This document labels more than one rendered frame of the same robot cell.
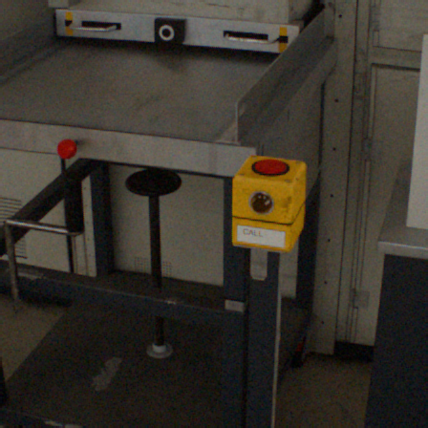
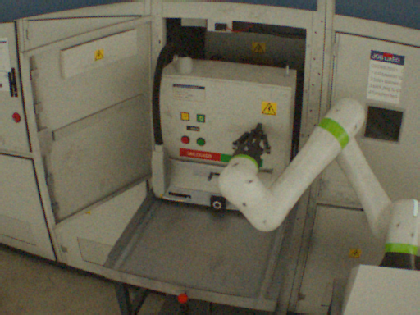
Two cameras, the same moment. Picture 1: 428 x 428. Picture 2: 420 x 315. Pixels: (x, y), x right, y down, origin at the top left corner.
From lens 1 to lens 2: 0.68 m
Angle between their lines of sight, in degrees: 4
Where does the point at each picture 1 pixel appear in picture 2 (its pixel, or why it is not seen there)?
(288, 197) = not seen: outside the picture
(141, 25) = (203, 198)
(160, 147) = (229, 298)
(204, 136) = (251, 294)
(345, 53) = (303, 198)
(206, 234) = not seen: hidden behind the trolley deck
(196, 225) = not seen: hidden behind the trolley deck
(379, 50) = (321, 197)
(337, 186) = (294, 254)
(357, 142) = (306, 236)
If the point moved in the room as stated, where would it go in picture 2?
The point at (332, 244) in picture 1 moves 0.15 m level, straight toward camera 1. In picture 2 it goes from (289, 276) to (289, 296)
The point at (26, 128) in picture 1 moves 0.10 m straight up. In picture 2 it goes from (158, 283) to (157, 262)
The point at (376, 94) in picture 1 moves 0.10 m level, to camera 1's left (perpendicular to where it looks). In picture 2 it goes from (317, 217) to (297, 219)
